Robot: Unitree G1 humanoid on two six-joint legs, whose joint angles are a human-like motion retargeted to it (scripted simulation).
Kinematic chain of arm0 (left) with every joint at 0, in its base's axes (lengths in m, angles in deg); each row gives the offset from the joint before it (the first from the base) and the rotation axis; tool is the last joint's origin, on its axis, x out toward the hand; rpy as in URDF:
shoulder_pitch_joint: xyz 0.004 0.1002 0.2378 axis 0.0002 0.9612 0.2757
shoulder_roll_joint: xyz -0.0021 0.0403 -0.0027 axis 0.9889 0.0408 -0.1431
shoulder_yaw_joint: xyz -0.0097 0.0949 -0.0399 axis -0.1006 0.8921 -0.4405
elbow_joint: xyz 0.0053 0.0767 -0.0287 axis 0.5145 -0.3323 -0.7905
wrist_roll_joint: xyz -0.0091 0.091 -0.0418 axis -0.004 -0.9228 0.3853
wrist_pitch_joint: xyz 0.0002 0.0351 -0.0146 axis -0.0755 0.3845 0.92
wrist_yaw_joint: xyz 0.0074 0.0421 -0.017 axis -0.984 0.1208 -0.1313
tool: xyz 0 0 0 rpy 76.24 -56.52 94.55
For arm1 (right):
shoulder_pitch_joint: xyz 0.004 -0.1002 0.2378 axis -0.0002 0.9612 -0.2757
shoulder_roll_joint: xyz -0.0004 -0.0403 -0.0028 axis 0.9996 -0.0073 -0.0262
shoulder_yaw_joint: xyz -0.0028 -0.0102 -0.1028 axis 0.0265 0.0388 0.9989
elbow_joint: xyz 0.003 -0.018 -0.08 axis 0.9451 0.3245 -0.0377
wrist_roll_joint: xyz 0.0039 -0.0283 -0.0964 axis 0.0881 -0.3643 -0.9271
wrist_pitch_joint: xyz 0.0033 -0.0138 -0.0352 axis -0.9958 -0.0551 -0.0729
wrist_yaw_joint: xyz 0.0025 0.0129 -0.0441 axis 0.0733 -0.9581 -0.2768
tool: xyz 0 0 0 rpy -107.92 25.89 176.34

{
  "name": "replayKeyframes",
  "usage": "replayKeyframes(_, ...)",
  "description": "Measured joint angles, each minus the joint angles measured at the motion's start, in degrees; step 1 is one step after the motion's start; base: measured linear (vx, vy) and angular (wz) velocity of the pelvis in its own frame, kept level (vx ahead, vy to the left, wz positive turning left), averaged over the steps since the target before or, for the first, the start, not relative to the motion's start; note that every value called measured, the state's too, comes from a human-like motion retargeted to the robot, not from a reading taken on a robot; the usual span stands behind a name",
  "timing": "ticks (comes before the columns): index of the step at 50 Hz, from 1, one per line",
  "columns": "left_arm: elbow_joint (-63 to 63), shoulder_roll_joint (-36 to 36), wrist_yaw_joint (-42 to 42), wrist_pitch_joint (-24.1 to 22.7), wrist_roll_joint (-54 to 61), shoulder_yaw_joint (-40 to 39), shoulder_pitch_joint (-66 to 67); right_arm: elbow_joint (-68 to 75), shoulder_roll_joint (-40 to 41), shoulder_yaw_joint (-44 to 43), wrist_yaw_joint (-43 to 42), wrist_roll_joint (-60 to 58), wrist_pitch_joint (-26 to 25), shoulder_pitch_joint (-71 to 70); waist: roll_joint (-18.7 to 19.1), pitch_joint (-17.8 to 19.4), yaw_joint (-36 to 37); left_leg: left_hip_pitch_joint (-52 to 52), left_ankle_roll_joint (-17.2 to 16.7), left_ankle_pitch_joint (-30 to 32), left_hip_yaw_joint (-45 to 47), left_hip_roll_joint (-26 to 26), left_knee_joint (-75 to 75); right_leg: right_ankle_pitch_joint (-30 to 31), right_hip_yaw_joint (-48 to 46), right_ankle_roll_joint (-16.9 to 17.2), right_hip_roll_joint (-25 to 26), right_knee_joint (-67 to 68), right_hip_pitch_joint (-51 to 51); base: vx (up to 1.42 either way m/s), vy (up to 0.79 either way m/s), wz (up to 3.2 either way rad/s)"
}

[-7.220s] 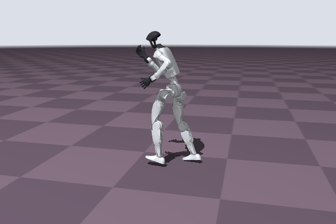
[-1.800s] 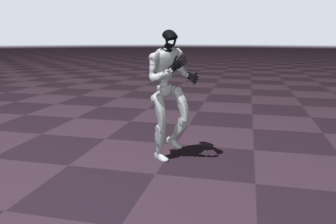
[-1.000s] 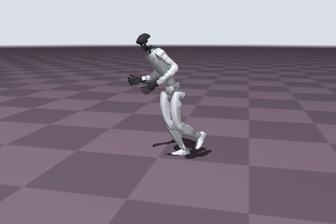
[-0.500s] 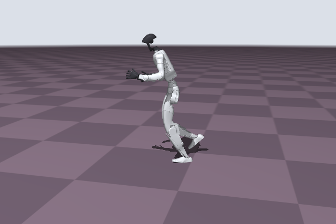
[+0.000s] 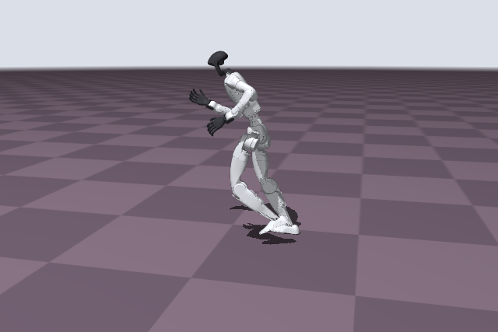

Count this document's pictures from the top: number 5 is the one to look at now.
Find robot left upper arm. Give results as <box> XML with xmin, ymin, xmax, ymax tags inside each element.
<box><xmin>225</xmin><ymin>74</ymin><xmax>258</xmax><ymax>102</ymax></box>

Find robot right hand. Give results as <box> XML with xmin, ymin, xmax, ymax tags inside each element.
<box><xmin>189</xmin><ymin>89</ymin><xmax>214</xmax><ymax>110</ymax></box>

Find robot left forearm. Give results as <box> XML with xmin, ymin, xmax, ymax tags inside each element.
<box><xmin>225</xmin><ymin>89</ymin><xmax>252</xmax><ymax>121</ymax></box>

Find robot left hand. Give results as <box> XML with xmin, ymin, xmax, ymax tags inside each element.
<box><xmin>207</xmin><ymin>114</ymin><xmax>234</xmax><ymax>137</ymax></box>

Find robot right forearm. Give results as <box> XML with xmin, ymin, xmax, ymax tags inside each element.
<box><xmin>209</xmin><ymin>101</ymin><xmax>233</xmax><ymax>115</ymax></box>

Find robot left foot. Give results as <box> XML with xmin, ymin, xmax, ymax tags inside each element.
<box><xmin>259</xmin><ymin>215</ymin><xmax>289</xmax><ymax>235</ymax></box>

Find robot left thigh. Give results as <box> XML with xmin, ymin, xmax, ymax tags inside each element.
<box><xmin>230</xmin><ymin>131</ymin><xmax>260</xmax><ymax>194</ymax></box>

